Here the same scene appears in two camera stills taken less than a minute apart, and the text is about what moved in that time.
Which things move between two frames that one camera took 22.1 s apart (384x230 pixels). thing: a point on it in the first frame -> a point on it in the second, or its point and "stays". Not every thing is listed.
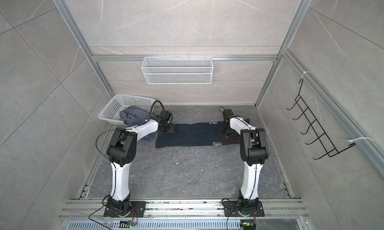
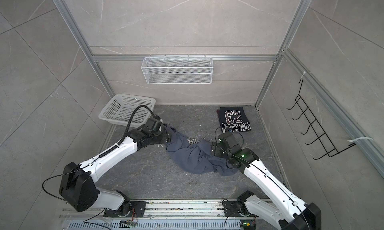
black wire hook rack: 331,149 stays
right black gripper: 221,129 -> 216,146
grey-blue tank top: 132,116 -> 196,156
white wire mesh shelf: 177,70 stays
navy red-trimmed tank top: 193,134 -> 233,118
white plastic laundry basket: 111,112 stays
